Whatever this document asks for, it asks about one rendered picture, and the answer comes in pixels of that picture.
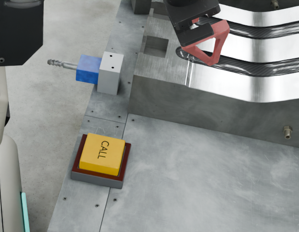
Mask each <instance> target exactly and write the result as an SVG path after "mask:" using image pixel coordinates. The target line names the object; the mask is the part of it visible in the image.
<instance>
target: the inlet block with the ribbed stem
mask: <svg viewBox="0 0 299 232"><path fill-rule="evenodd" d="M123 58H124V55H122V54H117V53H112V52H104V54H103V57H102V58H98V57H93V56H88V55H83V54H82V55H81V56H80V59H79V62H78V64H76V63H71V62H66V61H64V62H62V61H58V60H57V61H55V60H52V59H48V61H47V64H49V65H53V66H54V65H55V66H59V67H61V66H63V68H66V69H71V70H76V81H81V82H86V83H92V84H96V85H97V92H101V93H107V94H112V95H117V92H118V87H119V83H120V79H121V74H122V67H123Z"/></svg>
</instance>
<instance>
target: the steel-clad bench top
mask: <svg viewBox="0 0 299 232"><path fill-rule="evenodd" d="M148 16H149V14H134V12H133V8H132V4H131V0H121V2H120V5H119V8H118V12H117V15H116V18H115V21H114V24H113V27H112V30H111V34H110V37H109V40H108V43H107V46H106V49H105V52H112V53H117V54H122V55H124V58H123V67H122V74H121V79H120V83H119V87H118V92H117V95H112V94H107V93H101V92H97V85H96V84H94V87H93V90H92V93H91V96H90V99H89V102H88V105H87V108H86V112H85V115H84V118H83V121H82V124H81V127H80V130H79V134H78V137H77V139H76V143H75V146H74V149H73V152H72V155H71V158H70V162H69V165H68V168H67V171H66V174H65V177H64V181H63V184H62V186H61V190H60V193H59V196H58V199H57V202H56V205H55V208H54V212H53V215H52V218H51V221H50V224H49V227H48V230H47V232H99V231H100V232H299V148H297V147H292V146H288V145H282V144H277V143H272V142H268V141H263V140H258V139H252V138H248V137H243V136H239V135H234V134H229V133H223V132H218V131H214V130H209V129H204V128H198V127H193V126H189V125H184V124H179V123H175V122H169V121H164V120H160V119H155V118H150V117H145V116H139V115H135V114H130V113H127V111H128V105H129V98H130V92H131V86H132V80H133V74H134V70H135V66H136V62H137V58H138V54H139V52H140V48H141V44H142V39H143V34H144V30H145V26H146V23H147V18H148ZM88 133H93V134H97V135H102V136H107V137H112V138H116V139H122V140H125V142H126V143H130V144H131V150H130V155H129V160H128V164H127V168H126V173H125V177H124V181H123V187H122V189H116V188H112V187H111V188H110V187H107V186H101V185H96V184H91V183H87V182H82V181H77V180H72V179H71V178H70V177H71V170H72V167H73V163H74V160H75V158H76V154H77V151H78V147H79V144H80V141H81V138H82V135H83V134H88ZM103 216H104V217H103Z"/></svg>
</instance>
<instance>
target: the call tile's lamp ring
mask: <svg viewBox="0 0 299 232"><path fill-rule="evenodd" d="M86 138H87V134H83V136H82V140H81V142H80V146H79V149H78V152H77V155H76V159H75V162H74V165H73V168H72V171H73V172H78V173H82V174H89V175H93V176H98V177H102V178H107V179H112V180H118V181H123V177H124V173H125V169H126V164H127V160H128V156H129V150H130V146H131V144H130V143H125V146H126V149H125V153H124V157H123V162H122V166H121V170H120V175H119V177H118V176H113V175H108V174H103V173H98V172H93V171H88V170H84V169H79V168H77V167H78V164H79V161H80V158H81V154H82V150H83V148H84V144H85V141H86Z"/></svg>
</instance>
